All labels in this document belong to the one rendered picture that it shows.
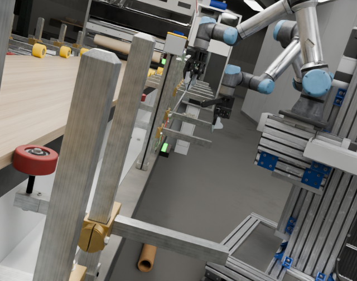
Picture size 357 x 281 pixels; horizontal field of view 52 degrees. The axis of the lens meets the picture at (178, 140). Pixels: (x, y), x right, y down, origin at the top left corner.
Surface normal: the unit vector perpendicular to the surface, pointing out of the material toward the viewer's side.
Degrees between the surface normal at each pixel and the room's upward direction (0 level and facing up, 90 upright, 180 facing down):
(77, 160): 90
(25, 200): 90
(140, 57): 90
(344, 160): 90
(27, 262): 0
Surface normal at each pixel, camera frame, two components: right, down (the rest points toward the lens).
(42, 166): 0.56, 0.34
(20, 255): 0.27, -0.94
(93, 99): -0.05, 0.22
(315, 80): -0.35, 0.24
